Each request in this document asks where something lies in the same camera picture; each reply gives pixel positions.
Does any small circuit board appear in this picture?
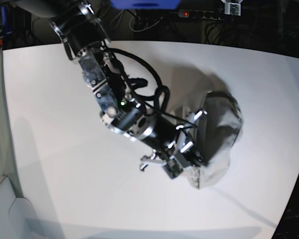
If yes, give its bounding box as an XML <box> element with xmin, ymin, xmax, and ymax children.
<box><xmin>224</xmin><ymin>2</ymin><xmax>241</xmax><ymax>16</ymax></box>

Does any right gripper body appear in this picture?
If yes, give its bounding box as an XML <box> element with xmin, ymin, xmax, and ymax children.
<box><xmin>139</xmin><ymin>108</ymin><xmax>207</xmax><ymax>179</ymax></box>

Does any beige t-shirt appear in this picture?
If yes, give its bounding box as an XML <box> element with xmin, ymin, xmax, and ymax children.
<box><xmin>182</xmin><ymin>91</ymin><xmax>244</xmax><ymax>190</ymax></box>

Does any black power strip red switch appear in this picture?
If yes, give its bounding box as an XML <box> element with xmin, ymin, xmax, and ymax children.
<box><xmin>177</xmin><ymin>9</ymin><xmax>228</xmax><ymax>20</ymax></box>

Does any blue box top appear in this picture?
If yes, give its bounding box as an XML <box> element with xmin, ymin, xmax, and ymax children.
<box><xmin>111</xmin><ymin>0</ymin><xmax>180</xmax><ymax>9</ymax></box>

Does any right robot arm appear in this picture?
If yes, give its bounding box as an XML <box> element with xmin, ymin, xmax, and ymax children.
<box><xmin>15</xmin><ymin>0</ymin><xmax>204</xmax><ymax>179</ymax></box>

